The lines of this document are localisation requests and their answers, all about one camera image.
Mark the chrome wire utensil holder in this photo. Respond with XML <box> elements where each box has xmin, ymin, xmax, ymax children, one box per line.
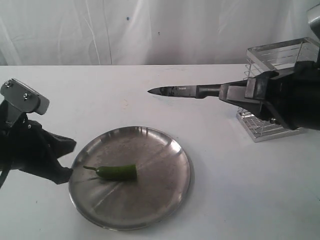
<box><xmin>236</xmin><ymin>37</ymin><xmax>320</xmax><ymax>143</ymax></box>

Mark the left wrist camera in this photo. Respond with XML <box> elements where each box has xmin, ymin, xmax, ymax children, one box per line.
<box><xmin>0</xmin><ymin>78</ymin><xmax>50</xmax><ymax>128</ymax></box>

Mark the white backdrop curtain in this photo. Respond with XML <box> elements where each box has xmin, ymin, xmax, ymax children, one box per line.
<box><xmin>0</xmin><ymin>0</ymin><xmax>317</xmax><ymax>66</ymax></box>

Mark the black kitchen knife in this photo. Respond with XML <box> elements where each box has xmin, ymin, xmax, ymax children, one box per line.
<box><xmin>147</xmin><ymin>84</ymin><xmax>221</xmax><ymax>99</ymax></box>

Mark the dark green vegetable piece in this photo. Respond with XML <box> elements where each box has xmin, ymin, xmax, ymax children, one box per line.
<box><xmin>83</xmin><ymin>164</ymin><xmax>138</xmax><ymax>181</ymax></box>

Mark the round stainless steel plate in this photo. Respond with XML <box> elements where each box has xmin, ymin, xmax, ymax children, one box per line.
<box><xmin>69</xmin><ymin>126</ymin><xmax>191</xmax><ymax>231</ymax></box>

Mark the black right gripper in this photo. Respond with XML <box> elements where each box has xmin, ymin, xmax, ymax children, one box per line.
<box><xmin>218</xmin><ymin>61</ymin><xmax>320</xmax><ymax>130</ymax></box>

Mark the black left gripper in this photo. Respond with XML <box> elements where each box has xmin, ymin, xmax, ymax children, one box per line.
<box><xmin>0</xmin><ymin>99</ymin><xmax>77</xmax><ymax>185</ymax></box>

